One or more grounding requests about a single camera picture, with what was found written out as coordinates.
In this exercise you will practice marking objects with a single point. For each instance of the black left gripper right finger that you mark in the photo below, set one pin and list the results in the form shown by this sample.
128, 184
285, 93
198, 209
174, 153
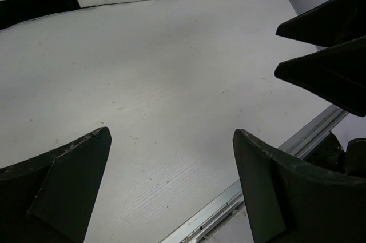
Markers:
317, 204

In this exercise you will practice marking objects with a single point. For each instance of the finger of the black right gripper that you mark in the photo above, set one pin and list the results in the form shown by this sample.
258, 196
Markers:
330, 24
336, 74

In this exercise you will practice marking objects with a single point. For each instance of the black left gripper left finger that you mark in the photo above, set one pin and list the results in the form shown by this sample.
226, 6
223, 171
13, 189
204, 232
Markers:
50, 197

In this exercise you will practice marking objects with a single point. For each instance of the aluminium table edge rail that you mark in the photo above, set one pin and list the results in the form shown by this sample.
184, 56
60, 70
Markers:
255, 185

